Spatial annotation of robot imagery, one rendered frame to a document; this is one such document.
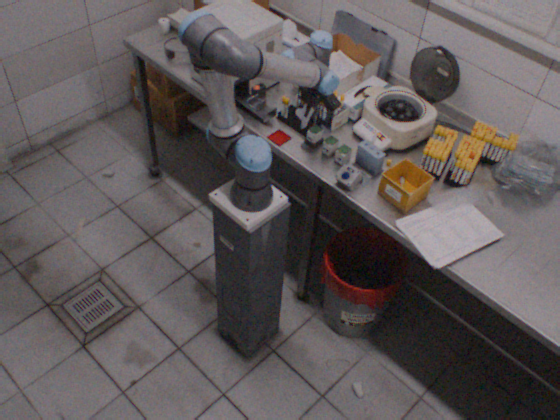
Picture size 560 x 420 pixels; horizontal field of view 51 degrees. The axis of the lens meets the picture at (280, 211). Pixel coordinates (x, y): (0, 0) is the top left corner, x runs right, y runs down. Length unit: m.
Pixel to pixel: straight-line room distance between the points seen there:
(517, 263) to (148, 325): 1.63
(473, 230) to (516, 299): 0.28
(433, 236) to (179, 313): 1.32
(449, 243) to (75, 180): 2.19
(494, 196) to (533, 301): 0.45
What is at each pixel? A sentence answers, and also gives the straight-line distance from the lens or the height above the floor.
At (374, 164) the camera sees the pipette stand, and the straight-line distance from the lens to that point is 2.17.
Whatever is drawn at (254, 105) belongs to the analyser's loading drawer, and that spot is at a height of 0.91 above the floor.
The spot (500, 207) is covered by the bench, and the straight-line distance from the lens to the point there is 2.26.
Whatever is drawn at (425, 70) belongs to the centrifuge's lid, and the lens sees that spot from 2.50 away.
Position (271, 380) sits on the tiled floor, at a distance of 2.67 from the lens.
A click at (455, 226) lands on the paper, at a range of 2.11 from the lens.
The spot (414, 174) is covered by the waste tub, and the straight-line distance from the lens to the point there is 2.18.
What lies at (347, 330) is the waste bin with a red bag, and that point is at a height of 0.07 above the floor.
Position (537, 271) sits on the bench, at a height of 0.87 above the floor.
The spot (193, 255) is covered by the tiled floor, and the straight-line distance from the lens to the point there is 3.04.
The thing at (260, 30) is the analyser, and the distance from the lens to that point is 2.38.
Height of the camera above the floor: 2.39
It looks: 48 degrees down
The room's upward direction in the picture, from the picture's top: 5 degrees clockwise
